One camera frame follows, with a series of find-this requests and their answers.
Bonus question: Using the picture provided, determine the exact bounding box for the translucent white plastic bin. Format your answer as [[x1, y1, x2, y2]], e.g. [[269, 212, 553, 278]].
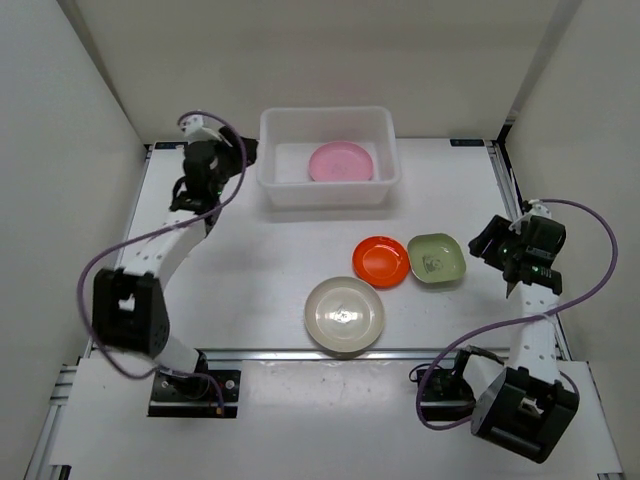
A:
[[256, 106, 401, 208]]

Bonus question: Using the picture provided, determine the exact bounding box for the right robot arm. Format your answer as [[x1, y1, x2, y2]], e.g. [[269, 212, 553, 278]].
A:
[[449, 209, 579, 464]]

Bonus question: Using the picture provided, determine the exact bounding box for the green square panda dish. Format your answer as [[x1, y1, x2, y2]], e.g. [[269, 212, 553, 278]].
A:
[[407, 233, 467, 286]]

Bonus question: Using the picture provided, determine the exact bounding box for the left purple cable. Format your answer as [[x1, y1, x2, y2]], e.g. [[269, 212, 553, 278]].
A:
[[75, 110, 249, 411]]

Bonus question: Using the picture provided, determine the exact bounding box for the pink round plate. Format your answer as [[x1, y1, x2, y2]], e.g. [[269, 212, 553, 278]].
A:
[[308, 141, 374, 182]]

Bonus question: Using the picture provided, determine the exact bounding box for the cream round bowl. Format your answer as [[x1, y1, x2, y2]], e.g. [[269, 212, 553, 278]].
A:
[[304, 276, 386, 354]]

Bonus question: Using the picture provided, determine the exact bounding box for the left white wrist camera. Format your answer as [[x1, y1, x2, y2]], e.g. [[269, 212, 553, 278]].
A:
[[178, 115, 220, 143]]

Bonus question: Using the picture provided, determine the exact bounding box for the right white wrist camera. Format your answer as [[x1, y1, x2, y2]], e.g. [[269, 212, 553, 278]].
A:
[[509, 199, 552, 233]]

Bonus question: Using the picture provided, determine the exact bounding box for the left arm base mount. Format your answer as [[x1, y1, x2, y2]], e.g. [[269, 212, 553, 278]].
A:
[[147, 368, 242, 419]]

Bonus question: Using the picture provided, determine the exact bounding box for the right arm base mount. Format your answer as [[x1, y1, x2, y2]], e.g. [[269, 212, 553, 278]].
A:
[[421, 346, 504, 422]]

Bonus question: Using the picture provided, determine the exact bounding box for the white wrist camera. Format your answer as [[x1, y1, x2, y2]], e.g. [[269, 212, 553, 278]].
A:
[[178, 115, 220, 143], [509, 199, 552, 233]]

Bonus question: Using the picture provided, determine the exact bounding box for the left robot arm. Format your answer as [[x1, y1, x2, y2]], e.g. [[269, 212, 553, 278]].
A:
[[91, 126, 258, 400]]

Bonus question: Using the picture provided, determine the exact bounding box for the orange round plate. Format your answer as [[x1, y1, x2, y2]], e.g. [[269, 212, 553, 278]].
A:
[[352, 236, 410, 289]]

